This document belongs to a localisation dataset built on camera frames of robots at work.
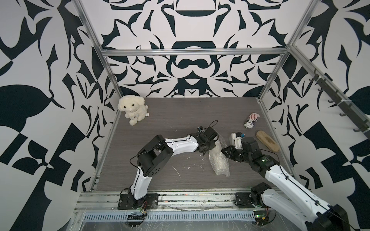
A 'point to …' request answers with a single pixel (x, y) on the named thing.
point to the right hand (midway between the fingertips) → (220, 148)
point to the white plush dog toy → (134, 107)
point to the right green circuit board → (261, 217)
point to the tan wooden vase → (267, 141)
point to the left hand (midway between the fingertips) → (213, 143)
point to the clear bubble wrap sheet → (218, 161)
